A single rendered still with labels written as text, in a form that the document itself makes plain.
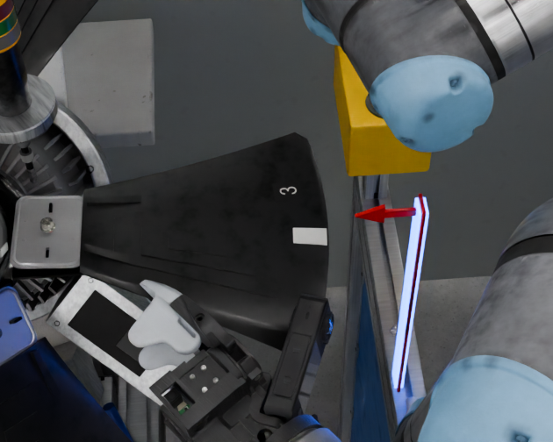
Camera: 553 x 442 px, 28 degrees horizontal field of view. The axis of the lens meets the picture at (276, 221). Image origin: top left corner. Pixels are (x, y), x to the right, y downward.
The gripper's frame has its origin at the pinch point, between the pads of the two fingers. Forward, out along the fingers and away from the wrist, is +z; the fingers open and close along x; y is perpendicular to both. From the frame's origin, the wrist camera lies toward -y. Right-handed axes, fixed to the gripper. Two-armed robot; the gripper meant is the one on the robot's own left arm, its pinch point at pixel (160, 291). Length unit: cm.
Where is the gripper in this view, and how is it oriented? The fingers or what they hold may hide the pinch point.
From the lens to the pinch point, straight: 99.5
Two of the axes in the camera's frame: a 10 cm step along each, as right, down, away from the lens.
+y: -7.4, 5.9, -3.2
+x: 1.0, 5.6, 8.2
